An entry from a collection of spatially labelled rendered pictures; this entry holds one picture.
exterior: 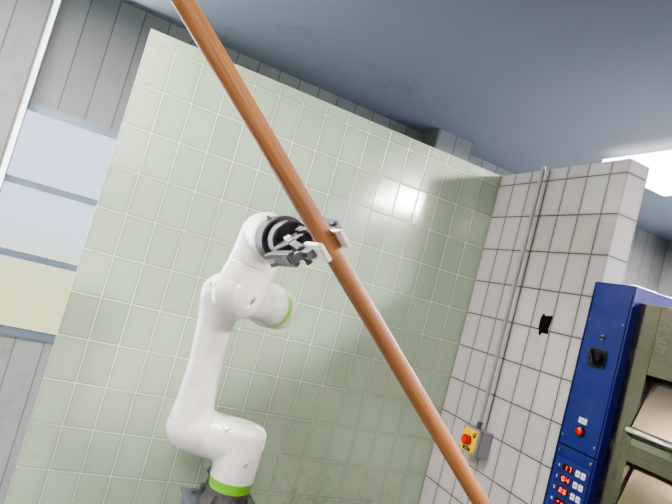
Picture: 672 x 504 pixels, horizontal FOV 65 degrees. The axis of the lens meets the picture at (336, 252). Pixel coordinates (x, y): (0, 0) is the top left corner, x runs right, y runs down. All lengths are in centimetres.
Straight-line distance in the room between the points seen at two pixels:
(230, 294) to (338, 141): 123
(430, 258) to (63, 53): 228
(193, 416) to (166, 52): 125
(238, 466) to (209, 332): 38
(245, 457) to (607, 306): 123
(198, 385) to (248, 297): 57
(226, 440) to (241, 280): 64
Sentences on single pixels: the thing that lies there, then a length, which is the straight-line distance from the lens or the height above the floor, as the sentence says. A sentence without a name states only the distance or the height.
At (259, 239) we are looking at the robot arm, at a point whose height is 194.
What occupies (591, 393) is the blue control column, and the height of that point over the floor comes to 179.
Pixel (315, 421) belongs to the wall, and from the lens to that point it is 226.
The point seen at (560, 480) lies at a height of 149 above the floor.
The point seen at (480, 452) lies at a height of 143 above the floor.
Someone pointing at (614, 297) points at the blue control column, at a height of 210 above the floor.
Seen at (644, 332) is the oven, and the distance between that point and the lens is 189.
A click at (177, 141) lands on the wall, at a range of 202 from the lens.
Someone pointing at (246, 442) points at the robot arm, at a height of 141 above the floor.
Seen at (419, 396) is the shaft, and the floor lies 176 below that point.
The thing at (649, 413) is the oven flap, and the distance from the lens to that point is 184.
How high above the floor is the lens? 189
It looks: 4 degrees up
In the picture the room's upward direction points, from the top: 15 degrees clockwise
